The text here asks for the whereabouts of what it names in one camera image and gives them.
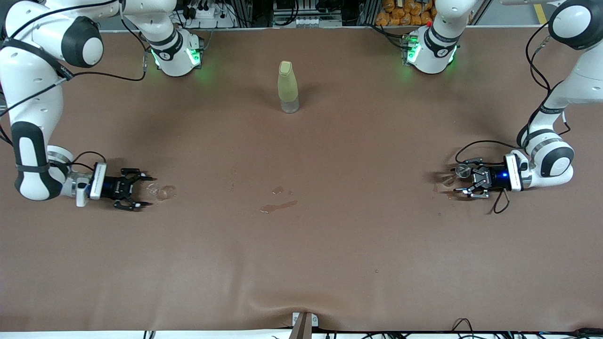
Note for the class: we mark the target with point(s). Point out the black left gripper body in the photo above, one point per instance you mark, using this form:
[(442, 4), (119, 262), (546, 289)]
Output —
[(494, 178)]

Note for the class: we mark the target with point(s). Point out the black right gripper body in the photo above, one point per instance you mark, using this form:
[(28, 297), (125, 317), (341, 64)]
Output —
[(113, 185)]

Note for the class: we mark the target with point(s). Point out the clear glass beaker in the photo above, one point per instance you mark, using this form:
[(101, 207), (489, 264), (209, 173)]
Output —
[(155, 190)]

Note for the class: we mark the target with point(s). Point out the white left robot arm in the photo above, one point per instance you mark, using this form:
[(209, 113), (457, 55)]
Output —
[(438, 56)]

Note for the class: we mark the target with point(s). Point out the small spilled liquid puddle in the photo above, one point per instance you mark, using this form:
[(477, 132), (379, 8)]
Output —
[(278, 190)]

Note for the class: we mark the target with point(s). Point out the long spilled liquid puddle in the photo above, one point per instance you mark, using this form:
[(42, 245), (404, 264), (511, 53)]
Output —
[(280, 206)]

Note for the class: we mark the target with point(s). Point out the orange snack bag pile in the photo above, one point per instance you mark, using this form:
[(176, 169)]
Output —
[(400, 14)]

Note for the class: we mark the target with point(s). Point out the white power strip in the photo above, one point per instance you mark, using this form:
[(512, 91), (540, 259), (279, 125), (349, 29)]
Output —
[(214, 15)]

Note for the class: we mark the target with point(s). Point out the yellow-green plastic bottle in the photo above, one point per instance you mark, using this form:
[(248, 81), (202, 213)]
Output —
[(288, 82)]

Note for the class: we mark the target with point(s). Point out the brown table mat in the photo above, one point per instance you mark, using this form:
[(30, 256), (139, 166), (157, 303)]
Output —
[(301, 263)]

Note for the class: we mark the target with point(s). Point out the dark equipment rack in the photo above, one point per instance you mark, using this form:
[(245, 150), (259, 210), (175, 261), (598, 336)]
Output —
[(306, 9)]

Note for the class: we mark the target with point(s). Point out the metal table edge bracket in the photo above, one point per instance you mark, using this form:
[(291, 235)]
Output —
[(304, 327)]

